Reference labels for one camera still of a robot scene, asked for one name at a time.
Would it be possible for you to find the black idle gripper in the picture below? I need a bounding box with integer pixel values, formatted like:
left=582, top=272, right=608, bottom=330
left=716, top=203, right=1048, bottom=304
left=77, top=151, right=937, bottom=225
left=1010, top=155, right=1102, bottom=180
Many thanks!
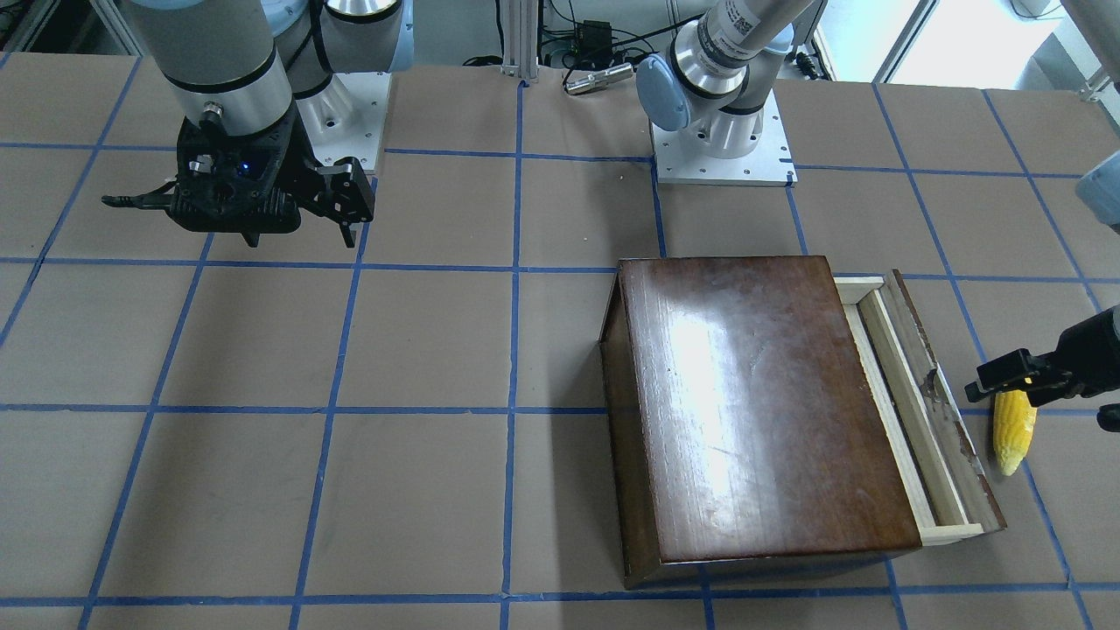
left=101, top=110, right=375, bottom=249

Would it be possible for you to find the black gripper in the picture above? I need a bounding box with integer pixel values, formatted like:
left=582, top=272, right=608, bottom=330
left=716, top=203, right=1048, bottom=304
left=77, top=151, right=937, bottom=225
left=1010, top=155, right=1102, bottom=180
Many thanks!
left=965, top=306, right=1120, bottom=430

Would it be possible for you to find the yellow corn cob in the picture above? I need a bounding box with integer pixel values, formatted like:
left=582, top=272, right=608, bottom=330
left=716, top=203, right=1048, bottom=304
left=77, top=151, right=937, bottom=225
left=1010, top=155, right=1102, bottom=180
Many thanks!
left=992, top=390, right=1037, bottom=476

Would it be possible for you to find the wooden drawer with white handle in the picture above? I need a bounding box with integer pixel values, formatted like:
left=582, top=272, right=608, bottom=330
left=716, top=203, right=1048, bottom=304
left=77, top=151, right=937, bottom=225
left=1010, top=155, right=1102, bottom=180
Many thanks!
left=836, top=269, right=1007, bottom=547

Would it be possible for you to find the dark brown wooden drawer box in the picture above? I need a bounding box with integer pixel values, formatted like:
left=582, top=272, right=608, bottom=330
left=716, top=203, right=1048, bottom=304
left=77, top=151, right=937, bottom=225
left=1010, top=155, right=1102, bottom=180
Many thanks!
left=599, top=254, right=921, bottom=590

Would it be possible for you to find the silver cylinder tool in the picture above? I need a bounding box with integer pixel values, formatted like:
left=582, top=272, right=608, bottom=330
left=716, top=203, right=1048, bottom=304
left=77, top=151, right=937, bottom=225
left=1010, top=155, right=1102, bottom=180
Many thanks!
left=563, top=63, right=634, bottom=96

